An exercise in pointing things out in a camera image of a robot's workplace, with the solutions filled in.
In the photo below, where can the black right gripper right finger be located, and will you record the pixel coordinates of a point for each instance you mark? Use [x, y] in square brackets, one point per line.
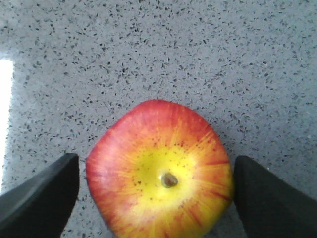
[270, 208]

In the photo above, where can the red yellow apple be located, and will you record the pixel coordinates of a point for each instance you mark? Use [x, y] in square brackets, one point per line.
[160, 172]

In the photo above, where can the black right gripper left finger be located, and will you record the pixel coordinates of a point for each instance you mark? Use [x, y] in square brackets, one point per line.
[41, 206]

